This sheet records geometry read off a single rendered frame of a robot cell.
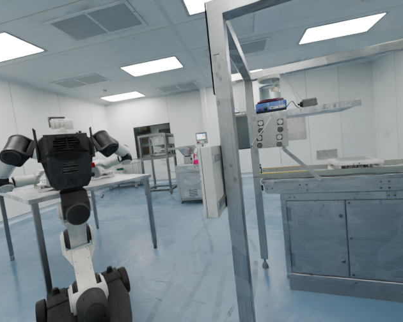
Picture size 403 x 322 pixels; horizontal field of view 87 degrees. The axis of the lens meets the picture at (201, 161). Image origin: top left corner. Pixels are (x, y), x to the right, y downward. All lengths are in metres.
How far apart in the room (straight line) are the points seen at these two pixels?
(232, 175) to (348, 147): 6.65
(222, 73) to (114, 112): 7.42
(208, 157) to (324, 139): 6.51
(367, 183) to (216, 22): 1.23
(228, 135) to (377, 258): 1.33
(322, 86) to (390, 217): 5.84
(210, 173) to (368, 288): 1.45
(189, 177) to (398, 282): 3.21
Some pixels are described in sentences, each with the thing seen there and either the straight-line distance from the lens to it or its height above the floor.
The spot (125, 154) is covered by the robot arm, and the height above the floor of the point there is 1.11.
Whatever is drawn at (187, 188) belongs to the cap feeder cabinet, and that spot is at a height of 0.31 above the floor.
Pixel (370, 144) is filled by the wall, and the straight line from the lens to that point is 7.61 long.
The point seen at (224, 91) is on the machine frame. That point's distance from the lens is 0.86.
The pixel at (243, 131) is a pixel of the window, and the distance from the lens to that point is 6.80.
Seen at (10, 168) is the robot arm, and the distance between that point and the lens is 1.56.
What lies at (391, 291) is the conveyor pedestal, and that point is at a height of 0.06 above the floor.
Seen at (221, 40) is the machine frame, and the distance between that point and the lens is 0.91.
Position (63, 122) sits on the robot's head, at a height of 1.33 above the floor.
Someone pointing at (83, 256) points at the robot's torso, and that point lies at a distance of 1.76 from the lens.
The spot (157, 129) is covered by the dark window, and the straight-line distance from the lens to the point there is 7.40.
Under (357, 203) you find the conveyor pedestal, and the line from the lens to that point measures 1.68.
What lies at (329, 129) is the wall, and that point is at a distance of 7.20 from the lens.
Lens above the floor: 1.11
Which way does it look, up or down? 4 degrees down
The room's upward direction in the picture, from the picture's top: 6 degrees counter-clockwise
